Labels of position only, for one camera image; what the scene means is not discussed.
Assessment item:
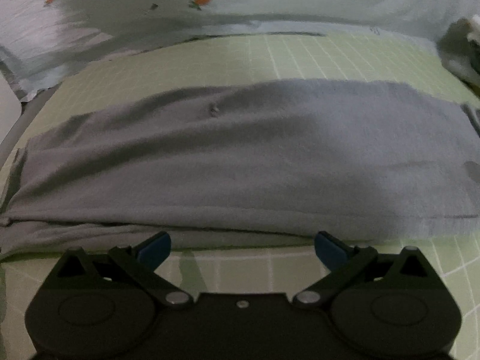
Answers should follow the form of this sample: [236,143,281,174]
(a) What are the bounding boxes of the grey sweatpants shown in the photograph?
[1,80,479,258]

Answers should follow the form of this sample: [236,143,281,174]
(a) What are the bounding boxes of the green grid mat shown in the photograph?
[1,33,479,359]

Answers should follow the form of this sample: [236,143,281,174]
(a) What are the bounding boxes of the light blue carrot-print quilt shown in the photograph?
[1,0,479,98]

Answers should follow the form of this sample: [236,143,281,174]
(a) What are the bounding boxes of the white folded garment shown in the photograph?
[456,14,480,44]

